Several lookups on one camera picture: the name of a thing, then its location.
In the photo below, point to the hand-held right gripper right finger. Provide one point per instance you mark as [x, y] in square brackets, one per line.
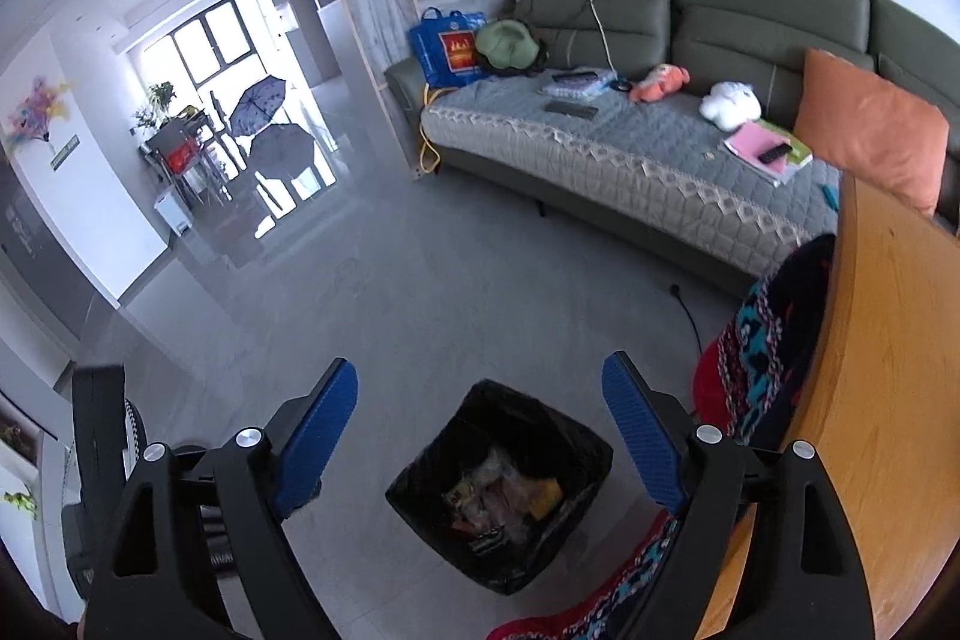
[645, 441]

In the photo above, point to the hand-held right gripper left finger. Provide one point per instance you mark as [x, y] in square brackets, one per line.
[315, 441]

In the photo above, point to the trash bin with black liner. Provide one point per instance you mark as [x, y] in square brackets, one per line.
[499, 482]

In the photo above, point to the small green toy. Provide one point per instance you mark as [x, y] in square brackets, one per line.
[20, 503]

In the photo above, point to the red patterned blanket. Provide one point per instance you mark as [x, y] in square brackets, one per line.
[757, 340]

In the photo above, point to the white storage box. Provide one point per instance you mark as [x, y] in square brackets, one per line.
[172, 212]

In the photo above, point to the grey quilted sofa cover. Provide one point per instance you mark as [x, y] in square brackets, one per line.
[637, 160]

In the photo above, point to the small table with red box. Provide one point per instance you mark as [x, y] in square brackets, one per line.
[180, 156]

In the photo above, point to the grey open umbrella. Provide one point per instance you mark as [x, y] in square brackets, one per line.
[285, 149]

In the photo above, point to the pink notebook stack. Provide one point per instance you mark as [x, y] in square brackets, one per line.
[750, 149]

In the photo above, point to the black remote control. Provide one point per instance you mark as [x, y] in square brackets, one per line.
[775, 154]

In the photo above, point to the potted plant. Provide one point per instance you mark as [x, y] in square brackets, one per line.
[154, 104]

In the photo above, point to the flat black remote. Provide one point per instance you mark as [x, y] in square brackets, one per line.
[571, 109]

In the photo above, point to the dark blue open umbrella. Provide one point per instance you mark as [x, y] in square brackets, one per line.
[259, 104]

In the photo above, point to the white plush toy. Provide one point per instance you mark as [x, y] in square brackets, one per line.
[731, 104]

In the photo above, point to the orange plush toy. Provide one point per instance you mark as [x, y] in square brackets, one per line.
[660, 83]

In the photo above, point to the clear plastic package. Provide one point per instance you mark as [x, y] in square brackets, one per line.
[581, 84]

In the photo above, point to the large orange cushion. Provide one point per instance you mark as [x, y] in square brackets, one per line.
[874, 126]

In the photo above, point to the blue shopping bag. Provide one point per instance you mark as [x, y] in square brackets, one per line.
[450, 48]

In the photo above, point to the green round cushion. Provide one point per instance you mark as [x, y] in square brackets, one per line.
[506, 48]

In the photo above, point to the green leather sofa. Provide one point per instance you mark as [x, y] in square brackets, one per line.
[675, 3]

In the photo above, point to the green wall sign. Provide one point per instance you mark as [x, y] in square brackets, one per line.
[66, 153]

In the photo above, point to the colourful wall decoration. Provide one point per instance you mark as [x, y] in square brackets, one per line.
[37, 111]

